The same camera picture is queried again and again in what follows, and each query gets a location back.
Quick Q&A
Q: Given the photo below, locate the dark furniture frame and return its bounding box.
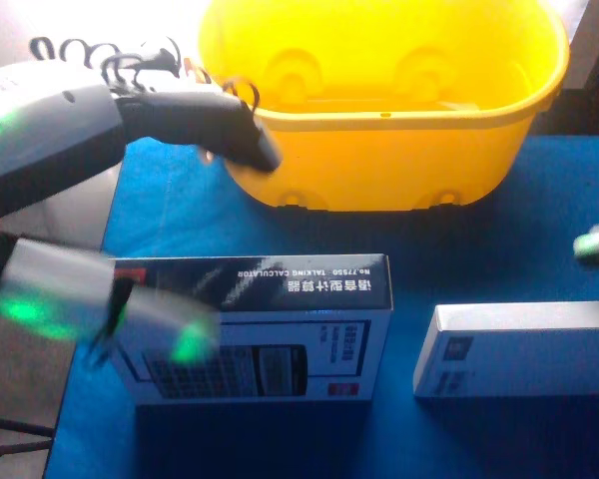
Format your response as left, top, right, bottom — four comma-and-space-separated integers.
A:
528, 0, 599, 169

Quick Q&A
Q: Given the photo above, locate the yellow plastic basket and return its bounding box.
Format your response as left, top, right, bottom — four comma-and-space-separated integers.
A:
197, 0, 571, 214

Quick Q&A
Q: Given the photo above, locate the dark blue white calculator box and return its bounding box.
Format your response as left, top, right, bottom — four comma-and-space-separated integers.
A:
107, 252, 394, 406

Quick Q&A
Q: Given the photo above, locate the blue table cloth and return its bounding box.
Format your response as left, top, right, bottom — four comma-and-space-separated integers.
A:
42, 134, 599, 479

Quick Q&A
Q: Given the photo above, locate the plain white box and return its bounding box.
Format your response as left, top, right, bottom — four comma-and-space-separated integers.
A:
411, 300, 599, 399

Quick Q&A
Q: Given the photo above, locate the thin black cable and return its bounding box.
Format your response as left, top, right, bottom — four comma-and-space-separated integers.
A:
0, 438, 54, 463
0, 413, 56, 438

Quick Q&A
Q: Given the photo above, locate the black coiled cable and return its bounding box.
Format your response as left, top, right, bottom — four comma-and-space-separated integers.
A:
28, 35, 184, 96

